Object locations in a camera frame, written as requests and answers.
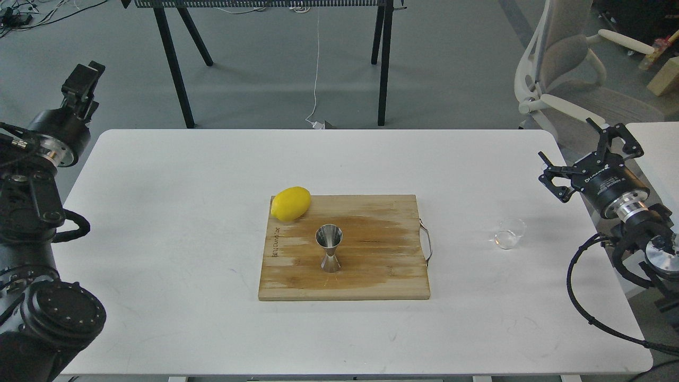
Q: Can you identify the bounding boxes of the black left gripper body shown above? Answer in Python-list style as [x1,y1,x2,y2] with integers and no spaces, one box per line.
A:
[28,106,91,167]

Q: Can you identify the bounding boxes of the white grey office chair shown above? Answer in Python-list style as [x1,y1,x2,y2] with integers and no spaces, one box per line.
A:
[514,1,665,158]

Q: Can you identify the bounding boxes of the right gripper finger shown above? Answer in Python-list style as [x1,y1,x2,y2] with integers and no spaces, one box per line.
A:
[538,151,583,204]
[586,117,645,165]

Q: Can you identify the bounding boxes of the cardboard box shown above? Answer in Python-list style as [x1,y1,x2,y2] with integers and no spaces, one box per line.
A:
[647,56,678,97]

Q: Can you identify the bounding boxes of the black floor cables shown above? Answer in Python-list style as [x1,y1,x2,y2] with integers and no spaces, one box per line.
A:
[0,0,107,38]

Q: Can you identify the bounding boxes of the white side table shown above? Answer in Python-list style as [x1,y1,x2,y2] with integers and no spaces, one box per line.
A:
[626,121,678,214]

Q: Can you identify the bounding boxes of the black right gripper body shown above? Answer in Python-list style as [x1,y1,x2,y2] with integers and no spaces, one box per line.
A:
[571,154,650,220]

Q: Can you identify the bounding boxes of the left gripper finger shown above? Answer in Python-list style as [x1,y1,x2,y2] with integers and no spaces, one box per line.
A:
[86,60,105,107]
[61,64,94,113]

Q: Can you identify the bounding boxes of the white power cable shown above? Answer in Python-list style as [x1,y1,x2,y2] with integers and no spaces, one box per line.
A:
[305,5,326,129]

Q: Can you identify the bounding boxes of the black trestle table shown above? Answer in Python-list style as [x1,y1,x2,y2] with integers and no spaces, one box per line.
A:
[121,1,407,129]

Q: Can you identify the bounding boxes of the wooden cutting board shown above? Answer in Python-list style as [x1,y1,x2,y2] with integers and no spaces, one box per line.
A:
[258,194,431,301]

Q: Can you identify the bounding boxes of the steel double jigger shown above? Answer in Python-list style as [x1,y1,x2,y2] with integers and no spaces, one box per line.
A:
[315,223,343,273]

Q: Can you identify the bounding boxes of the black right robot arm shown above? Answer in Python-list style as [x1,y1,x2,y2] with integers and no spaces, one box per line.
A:
[538,118,677,355]

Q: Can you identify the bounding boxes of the yellow lemon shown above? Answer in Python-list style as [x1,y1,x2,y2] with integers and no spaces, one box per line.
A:
[270,186,312,222]

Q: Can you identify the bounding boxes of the small clear glass beaker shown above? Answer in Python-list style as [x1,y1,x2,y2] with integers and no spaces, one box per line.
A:
[494,216,527,250]

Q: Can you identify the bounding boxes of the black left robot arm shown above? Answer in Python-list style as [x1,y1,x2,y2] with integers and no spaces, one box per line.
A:
[1,62,106,381]

